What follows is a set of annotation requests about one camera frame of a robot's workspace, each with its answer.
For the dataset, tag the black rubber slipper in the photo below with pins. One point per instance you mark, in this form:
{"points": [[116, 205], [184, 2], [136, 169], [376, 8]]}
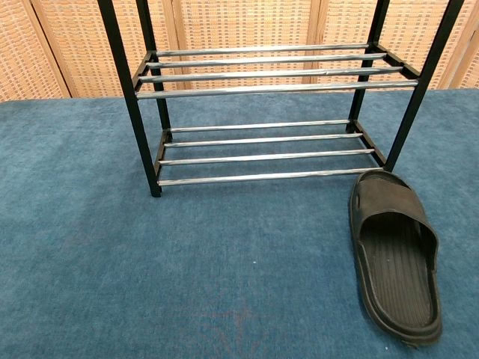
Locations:
{"points": [[389, 198]]}

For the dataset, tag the black metal shoe rack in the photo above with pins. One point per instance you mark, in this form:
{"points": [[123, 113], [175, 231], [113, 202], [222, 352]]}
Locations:
{"points": [[131, 93]]}

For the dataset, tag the blue carpet mat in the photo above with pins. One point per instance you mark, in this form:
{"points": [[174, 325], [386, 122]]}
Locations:
{"points": [[224, 261]]}

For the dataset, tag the woven wicker folding screen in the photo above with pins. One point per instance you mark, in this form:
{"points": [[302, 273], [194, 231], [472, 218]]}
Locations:
{"points": [[243, 22]]}

